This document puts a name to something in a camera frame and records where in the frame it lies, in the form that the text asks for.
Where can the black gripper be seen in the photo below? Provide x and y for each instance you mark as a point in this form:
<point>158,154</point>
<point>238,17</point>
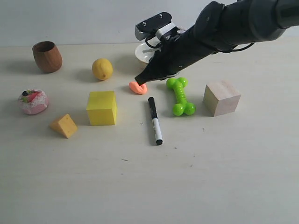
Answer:
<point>196,43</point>

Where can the orange putty lump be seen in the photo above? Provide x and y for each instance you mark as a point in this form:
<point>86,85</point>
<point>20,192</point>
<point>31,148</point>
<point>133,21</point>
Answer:
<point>138,89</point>

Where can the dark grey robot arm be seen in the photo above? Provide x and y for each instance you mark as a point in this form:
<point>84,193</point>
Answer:
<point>218,28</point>

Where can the white ceramic bowl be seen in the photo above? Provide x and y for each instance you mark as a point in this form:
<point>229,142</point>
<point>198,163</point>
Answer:
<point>146,50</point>

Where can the green rubber bone toy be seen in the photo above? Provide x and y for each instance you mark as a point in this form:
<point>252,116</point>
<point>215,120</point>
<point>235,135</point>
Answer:
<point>182,106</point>

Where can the yellow lemon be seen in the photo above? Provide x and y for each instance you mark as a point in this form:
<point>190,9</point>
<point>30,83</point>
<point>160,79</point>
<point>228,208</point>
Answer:
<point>102,69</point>

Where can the black white marker pen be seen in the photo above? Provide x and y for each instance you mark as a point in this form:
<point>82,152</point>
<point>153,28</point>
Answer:
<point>155,121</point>

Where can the light wooden cube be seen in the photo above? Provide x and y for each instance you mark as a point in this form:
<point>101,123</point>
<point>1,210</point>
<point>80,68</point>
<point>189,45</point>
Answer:
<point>221,98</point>

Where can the yellow cube block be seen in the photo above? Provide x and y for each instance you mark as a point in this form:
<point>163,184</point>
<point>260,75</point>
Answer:
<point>102,108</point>

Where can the orange cheese wedge toy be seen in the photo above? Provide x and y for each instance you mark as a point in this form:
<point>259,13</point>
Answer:
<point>64,125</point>

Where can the brown wooden cup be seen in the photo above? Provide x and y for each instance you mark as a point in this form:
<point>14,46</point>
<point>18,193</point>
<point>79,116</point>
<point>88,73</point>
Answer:
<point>47,56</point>

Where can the pink cake squishy toy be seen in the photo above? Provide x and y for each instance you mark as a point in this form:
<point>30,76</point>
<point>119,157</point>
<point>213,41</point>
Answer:
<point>33,101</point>

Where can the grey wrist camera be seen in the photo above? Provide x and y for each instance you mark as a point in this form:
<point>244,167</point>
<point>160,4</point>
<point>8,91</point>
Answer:
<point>151,25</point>

